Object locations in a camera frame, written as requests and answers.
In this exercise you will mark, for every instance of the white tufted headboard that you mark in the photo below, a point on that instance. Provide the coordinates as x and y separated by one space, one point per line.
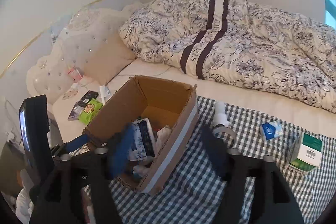
75 44

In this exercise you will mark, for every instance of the white bed sheet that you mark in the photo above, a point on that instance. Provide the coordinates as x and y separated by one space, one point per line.
311 118

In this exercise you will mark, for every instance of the green white carton box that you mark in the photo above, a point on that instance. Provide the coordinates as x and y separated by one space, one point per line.
305 154

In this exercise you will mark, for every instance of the pink small item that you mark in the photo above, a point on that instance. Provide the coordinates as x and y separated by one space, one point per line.
76 74

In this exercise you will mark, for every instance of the green snack packet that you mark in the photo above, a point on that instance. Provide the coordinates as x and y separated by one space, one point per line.
89 111

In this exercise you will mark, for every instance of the green white checkered cloth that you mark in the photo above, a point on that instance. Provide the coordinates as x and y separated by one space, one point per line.
248 183

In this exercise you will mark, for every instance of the brown cardboard box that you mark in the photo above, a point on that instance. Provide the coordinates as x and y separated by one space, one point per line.
162 115

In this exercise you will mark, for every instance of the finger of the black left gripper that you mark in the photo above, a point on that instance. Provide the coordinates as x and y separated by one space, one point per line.
70 146

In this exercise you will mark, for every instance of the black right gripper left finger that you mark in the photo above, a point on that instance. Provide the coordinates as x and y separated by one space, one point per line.
60 200

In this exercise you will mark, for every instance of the black small box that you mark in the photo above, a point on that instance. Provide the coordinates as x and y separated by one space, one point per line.
87 97

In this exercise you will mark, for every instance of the white tape roll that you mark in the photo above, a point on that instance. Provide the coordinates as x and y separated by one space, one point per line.
226 134

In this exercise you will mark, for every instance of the white plastic bottle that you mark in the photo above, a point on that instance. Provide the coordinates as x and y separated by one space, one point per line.
220 117

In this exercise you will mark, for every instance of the white charger plug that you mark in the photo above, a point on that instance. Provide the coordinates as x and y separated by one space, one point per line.
105 94

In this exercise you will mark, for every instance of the beige pillow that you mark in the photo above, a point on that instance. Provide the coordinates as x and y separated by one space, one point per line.
110 58

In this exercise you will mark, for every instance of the blue white small packet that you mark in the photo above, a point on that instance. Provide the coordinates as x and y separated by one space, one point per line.
271 130

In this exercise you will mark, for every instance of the floral tissue pack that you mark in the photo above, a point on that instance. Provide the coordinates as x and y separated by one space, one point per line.
143 145

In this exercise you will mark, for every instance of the floral patterned duvet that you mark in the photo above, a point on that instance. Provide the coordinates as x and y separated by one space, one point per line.
238 43

